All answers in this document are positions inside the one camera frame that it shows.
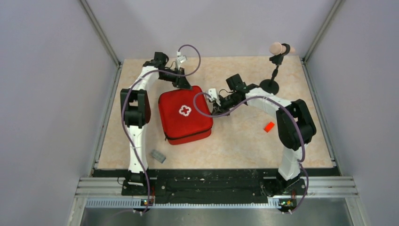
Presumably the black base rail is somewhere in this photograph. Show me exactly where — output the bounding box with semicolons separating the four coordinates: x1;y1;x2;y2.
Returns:
121;169;307;204

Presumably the red black medicine kit bag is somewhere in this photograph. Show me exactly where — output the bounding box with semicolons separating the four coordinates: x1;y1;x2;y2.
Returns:
158;86;213;145

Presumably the orange red block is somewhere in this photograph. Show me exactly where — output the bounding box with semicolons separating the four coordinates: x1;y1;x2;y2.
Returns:
264;121;275;133

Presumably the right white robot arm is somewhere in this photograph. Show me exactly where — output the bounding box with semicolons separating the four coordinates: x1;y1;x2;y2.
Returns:
206;74;317;194

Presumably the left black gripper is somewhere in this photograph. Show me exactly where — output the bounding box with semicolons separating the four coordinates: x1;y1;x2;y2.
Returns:
159;66;192;89

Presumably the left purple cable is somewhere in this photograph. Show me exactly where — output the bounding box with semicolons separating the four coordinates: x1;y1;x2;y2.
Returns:
120;44;202;214

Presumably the black microphone stand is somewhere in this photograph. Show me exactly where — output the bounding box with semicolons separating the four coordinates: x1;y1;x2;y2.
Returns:
259;42;295;95

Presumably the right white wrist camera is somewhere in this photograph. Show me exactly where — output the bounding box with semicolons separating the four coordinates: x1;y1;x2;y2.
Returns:
206;88;220;105

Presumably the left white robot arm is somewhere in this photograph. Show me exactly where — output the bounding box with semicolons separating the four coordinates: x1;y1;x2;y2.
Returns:
120;51;192;195

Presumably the grey blue pill blister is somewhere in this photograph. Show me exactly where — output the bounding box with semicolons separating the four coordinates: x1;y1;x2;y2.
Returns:
150;149;166;164

